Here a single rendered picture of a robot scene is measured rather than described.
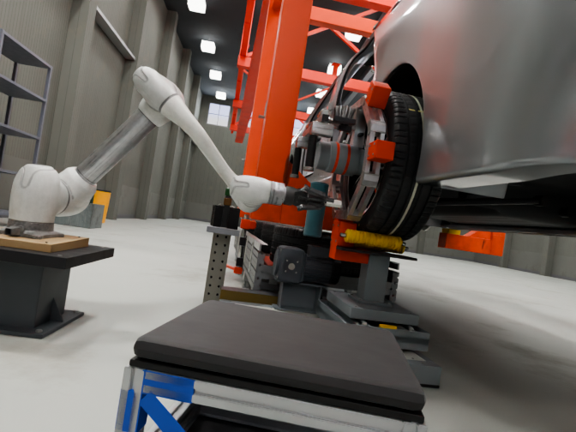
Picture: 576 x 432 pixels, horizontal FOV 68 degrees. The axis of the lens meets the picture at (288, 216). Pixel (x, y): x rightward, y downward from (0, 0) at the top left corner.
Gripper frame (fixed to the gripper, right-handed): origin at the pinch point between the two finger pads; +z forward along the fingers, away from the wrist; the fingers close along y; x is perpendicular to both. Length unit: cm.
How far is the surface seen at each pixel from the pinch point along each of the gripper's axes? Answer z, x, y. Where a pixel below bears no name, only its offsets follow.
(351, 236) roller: 11.9, -3.8, -13.1
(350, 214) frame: 10.1, 3.3, -7.7
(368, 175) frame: 10.7, 4.8, 13.1
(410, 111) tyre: 24.0, 25.0, 33.1
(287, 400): -32, -104, 56
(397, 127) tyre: 18.1, 16.2, 29.8
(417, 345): 43, -39, -34
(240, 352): -38, -98, 56
